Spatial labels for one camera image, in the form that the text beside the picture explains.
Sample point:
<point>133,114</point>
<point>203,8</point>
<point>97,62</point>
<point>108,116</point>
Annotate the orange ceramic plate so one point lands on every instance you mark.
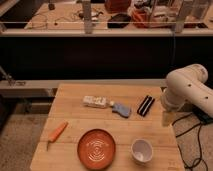
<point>96,149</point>

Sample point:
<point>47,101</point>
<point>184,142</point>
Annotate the orange handled knife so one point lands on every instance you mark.
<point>56,133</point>

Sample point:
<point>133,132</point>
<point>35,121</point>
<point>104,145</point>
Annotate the metal post right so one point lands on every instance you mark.
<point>185,9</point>

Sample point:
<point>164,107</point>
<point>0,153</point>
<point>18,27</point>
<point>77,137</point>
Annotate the white ceramic cup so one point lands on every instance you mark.
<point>141,151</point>

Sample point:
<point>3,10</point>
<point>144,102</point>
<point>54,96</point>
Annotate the metal post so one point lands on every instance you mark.
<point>86,6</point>
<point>185,9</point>

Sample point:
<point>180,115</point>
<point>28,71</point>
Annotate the orange container on bench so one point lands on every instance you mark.
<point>140,18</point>

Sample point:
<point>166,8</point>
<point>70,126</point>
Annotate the red box on bench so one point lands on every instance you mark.
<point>114,6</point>

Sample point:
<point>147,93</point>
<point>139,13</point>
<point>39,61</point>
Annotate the black whiteboard eraser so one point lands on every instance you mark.
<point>145,106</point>

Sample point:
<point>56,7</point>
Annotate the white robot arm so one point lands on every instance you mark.
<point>186,84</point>

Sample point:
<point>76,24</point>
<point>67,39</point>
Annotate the black bowl on bench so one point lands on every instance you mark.
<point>120,20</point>

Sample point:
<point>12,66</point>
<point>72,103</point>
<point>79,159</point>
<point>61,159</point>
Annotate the metal post left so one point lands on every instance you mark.
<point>86,6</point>

